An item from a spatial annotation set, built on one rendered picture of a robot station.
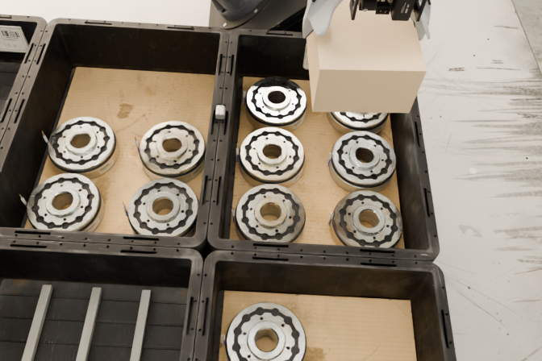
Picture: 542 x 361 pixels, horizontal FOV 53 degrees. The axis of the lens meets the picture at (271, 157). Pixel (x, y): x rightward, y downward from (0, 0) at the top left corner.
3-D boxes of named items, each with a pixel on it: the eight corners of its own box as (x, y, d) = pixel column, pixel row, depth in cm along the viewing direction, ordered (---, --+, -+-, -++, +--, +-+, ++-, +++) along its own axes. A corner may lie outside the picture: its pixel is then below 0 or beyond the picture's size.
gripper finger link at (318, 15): (286, 55, 61) (342, 2, 55) (285, 18, 65) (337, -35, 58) (307, 65, 63) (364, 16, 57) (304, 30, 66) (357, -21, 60)
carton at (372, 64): (305, 21, 75) (310, -24, 69) (390, 22, 75) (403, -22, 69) (312, 111, 66) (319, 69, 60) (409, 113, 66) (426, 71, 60)
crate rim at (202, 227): (53, 27, 91) (49, 16, 89) (230, 38, 92) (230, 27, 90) (-28, 243, 69) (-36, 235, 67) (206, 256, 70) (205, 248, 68)
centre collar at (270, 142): (256, 140, 86) (256, 138, 85) (286, 140, 86) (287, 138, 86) (256, 166, 83) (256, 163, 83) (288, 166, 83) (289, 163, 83)
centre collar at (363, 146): (346, 144, 86) (347, 142, 86) (377, 143, 87) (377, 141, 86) (350, 170, 84) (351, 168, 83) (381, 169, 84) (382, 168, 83)
